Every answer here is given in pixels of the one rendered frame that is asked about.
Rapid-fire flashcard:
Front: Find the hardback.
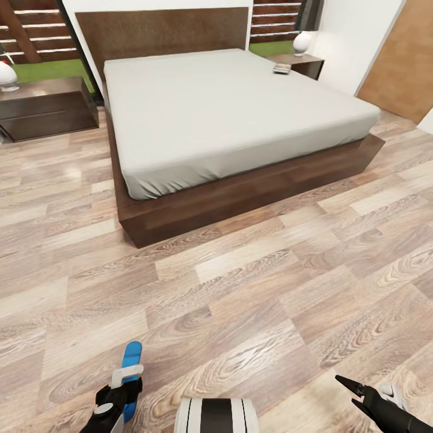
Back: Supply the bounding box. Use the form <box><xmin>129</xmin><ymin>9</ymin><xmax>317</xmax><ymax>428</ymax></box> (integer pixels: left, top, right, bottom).
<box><xmin>273</xmin><ymin>63</ymin><xmax>292</xmax><ymax>73</ymax></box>

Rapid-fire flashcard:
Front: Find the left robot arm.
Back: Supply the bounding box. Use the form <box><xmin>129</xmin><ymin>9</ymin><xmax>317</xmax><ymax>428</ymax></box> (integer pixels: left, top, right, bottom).
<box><xmin>79</xmin><ymin>364</ymin><xmax>144</xmax><ymax>433</ymax></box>

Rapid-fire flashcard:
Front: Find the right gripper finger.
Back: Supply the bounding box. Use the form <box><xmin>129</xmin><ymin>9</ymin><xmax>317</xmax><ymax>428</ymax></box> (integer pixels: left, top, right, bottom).
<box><xmin>335</xmin><ymin>375</ymin><xmax>368</xmax><ymax>398</ymax></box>
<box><xmin>351</xmin><ymin>398</ymin><xmax>371</xmax><ymax>418</ymax></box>

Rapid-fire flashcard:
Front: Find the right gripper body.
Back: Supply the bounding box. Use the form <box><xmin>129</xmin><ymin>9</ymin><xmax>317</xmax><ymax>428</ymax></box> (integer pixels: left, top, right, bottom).
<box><xmin>363</xmin><ymin>385</ymin><xmax>415</xmax><ymax>433</ymax></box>

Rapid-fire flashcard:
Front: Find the sandal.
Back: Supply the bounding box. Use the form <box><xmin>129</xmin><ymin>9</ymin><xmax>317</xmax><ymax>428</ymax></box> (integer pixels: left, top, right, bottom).
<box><xmin>122</xmin><ymin>341</ymin><xmax>142</xmax><ymax>423</ymax></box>

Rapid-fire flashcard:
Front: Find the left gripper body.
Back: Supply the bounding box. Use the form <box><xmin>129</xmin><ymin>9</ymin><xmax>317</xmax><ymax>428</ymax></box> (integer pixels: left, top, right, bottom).
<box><xmin>97</xmin><ymin>380</ymin><xmax>138</xmax><ymax>408</ymax></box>

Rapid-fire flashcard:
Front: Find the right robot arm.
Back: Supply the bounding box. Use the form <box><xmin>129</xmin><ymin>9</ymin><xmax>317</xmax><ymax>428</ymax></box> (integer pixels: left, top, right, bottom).
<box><xmin>335</xmin><ymin>375</ymin><xmax>433</xmax><ymax>433</ymax></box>

